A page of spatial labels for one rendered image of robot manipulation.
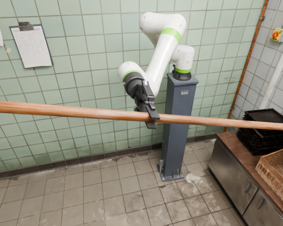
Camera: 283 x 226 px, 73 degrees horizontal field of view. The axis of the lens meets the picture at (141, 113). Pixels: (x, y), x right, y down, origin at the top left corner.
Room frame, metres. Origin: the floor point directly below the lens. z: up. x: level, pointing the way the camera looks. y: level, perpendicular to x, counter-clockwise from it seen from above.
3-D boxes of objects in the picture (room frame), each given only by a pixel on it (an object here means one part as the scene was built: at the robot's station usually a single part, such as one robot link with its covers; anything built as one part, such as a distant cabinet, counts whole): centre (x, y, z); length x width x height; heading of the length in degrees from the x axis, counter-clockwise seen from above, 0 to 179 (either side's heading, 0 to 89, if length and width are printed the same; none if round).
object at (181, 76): (1.52, -0.32, 1.23); 0.26 x 0.15 x 0.06; 11
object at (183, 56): (1.47, -0.32, 1.36); 0.16 x 0.13 x 0.19; 64
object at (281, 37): (1.77, -1.21, 1.46); 0.10 x 0.07 x 0.10; 14
